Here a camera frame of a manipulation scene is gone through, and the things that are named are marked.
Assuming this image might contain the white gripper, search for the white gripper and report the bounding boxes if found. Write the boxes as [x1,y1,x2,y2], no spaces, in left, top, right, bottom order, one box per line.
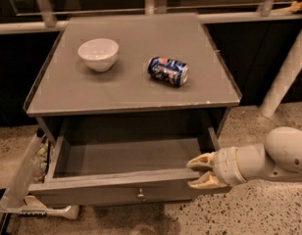
[186,147,246,190]

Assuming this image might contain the grey top drawer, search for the grey top drawer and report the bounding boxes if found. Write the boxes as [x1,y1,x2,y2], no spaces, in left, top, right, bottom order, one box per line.
[28,127,219,206]

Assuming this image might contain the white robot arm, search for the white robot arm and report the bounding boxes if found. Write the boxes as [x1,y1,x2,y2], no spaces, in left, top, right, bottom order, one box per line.
[186,29,302,190]

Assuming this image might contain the grey drawer cabinet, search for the grey drawer cabinet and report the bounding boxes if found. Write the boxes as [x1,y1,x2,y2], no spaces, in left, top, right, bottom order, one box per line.
[25,14,241,139]

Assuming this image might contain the blue soda can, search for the blue soda can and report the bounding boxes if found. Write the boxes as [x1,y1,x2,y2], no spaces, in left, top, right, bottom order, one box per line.
[147,57,189,87]

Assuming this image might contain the white ceramic bowl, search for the white ceramic bowl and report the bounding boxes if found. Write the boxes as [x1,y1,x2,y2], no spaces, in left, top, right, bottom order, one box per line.
[77,38,120,72]

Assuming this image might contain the green snack bag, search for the green snack bag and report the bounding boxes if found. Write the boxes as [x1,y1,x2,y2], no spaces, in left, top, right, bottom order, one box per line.
[36,143,55,181]

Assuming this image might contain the clear plastic bin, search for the clear plastic bin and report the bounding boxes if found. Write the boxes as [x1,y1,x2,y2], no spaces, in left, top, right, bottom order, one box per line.
[0,134,79,219]

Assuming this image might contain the metal railing frame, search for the metal railing frame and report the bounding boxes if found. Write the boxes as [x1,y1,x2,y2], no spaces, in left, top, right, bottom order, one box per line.
[0,0,302,36]

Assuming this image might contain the tan object on rail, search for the tan object on rail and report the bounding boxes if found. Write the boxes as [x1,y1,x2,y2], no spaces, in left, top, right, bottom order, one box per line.
[274,1,302,14]

